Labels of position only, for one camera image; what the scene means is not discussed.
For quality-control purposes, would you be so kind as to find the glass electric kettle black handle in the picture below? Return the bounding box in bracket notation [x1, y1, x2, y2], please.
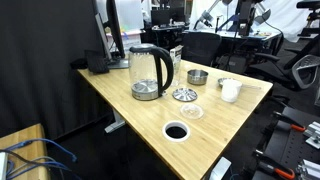
[128, 43, 175, 102]

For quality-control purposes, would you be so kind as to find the steel pot lid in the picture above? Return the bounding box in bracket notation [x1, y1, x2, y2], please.
[172, 87, 199, 103]

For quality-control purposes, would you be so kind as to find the clear glass lid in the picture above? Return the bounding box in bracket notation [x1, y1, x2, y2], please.
[179, 102, 205, 120]

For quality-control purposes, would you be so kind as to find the small steel pot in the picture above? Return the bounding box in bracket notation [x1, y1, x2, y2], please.
[186, 69, 209, 86]

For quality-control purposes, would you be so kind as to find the white table leg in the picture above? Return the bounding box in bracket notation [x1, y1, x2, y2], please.
[104, 109, 127, 134]

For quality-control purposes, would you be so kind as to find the white printed cardboard box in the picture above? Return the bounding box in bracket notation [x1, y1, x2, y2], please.
[105, 32, 143, 55]

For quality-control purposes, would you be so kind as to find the black mesh office chair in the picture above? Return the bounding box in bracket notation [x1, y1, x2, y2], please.
[181, 31, 223, 68]

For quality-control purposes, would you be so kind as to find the white mug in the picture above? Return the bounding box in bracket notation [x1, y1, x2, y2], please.
[220, 78, 243, 103]

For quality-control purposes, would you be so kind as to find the black computer monitor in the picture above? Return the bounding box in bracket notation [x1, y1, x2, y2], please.
[92, 0, 130, 70]

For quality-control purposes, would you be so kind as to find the black curtain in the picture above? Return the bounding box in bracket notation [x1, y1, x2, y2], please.
[0, 0, 116, 140]

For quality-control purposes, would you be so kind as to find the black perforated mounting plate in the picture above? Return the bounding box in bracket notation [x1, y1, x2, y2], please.
[252, 106, 320, 180]

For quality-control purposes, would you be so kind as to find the black grey office chair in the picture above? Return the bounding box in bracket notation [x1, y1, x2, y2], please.
[246, 33, 320, 92]

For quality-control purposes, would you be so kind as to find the orange handled black clamp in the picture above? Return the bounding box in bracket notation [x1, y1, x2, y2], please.
[272, 111, 307, 133]
[254, 149, 296, 180]

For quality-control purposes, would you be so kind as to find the blue cable bundle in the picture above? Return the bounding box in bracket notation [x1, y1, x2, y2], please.
[0, 138, 78, 180]

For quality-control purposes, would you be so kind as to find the aluminium bracket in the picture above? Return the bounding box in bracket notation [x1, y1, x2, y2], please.
[304, 121, 320, 150]
[295, 158, 320, 180]

